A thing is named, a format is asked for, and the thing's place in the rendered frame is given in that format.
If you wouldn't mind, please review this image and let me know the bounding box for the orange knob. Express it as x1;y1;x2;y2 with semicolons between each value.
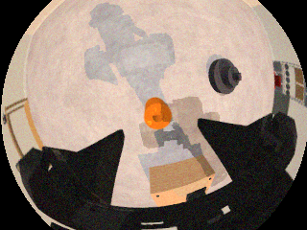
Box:
143;97;172;129

